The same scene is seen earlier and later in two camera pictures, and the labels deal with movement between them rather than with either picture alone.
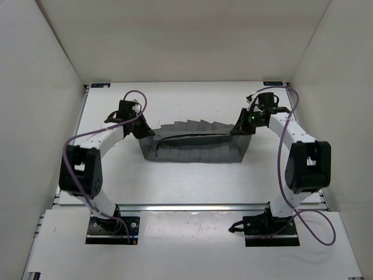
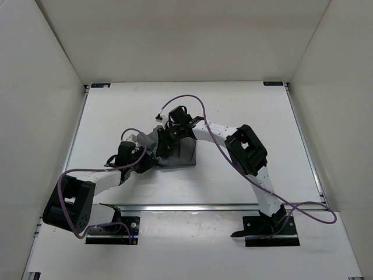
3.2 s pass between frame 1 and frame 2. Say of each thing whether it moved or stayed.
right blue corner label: stayed
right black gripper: moved
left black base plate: stayed
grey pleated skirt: moved
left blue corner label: stayed
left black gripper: moved
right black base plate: stayed
